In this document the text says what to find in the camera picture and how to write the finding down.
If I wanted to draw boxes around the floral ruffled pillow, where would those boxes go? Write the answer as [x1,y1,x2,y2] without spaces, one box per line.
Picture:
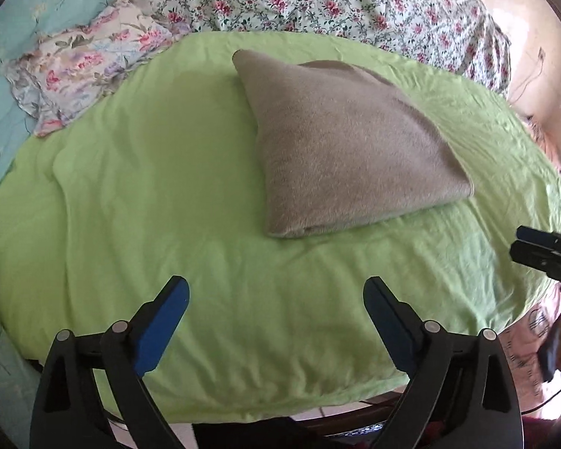
[4,0,183,137]

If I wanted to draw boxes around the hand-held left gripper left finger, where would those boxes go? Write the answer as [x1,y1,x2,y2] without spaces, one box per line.
[30,276,190,449]

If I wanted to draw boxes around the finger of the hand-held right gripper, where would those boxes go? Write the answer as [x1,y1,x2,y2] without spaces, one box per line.
[511,242,561,284]
[516,225,561,250]

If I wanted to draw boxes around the teal floral blanket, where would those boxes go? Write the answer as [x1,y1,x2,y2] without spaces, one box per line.
[0,0,121,384]

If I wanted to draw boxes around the light green bed sheet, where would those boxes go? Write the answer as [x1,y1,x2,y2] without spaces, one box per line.
[0,32,561,424]

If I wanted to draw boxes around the pink printed blanket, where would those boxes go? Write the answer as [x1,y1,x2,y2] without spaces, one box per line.
[498,114,561,412]

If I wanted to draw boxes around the floral bedspread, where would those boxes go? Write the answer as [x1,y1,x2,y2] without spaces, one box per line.
[117,0,512,99]

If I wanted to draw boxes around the person's dark pants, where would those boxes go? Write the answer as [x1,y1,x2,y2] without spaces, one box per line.
[191,414,403,449]

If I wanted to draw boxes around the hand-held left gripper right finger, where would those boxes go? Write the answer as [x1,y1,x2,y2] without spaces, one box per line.
[363,277,524,449]

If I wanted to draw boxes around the grey-brown towel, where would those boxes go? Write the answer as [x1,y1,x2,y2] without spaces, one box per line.
[232,50,475,238]

